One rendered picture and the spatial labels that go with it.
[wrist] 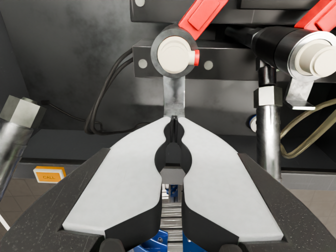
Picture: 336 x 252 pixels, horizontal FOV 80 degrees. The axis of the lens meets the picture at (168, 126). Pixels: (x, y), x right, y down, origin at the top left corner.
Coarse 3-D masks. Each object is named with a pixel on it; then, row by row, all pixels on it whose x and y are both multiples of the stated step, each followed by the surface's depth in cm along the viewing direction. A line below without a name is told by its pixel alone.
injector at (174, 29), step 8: (176, 24) 15; (160, 32) 12; (168, 32) 11; (176, 32) 11; (184, 32) 11; (160, 40) 11; (192, 40) 11; (152, 48) 12; (192, 48) 12; (152, 56) 12; (192, 64) 12; (160, 72) 12; (168, 72) 12; (184, 72) 12
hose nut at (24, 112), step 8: (8, 96) 13; (8, 104) 12; (16, 104) 12; (24, 104) 12; (32, 104) 13; (0, 112) 13; (8, 112) 12; (16, 112) 12; (24, 112) 13; (32, 112) 13; (40, 112) 13; (8, 120) 12; (16, 120) 12; (24, 120) 13; (32, 120) 13; (40, 120) 14
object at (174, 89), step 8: (168, 80) 13; (176, 80) 13; (184, 80) 13; (168, 88) 13; (176, 88) 13; (184, 88) 13; (168, 96) 13; (176, 96) 13; (184, 96) 13; (168, 104) 14; (176, 104) 14
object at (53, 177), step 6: (42, 168) 36; (48, 168) 36; (54, 168) 36; (60, 168) 36; (42, 174) 36; (48, 174) 36; (54, 174) 36; (42, 180) 37; (48, 180) 37; (54, 180) 37
